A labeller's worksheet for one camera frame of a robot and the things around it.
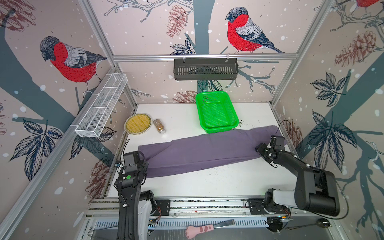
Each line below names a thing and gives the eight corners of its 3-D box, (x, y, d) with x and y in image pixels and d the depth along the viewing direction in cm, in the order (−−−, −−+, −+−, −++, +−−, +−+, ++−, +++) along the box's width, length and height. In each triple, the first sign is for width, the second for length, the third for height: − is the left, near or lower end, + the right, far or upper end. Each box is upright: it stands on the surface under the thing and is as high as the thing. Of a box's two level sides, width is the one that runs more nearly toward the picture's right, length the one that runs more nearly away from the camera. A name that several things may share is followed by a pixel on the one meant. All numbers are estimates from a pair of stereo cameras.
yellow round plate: (121, 134, 104) (120, 133, 103) (129, 115, 116) (128, 113, 115) (148, 134, 104) (147, 133, 103) (153, 114, 116) (152, 113, 115)
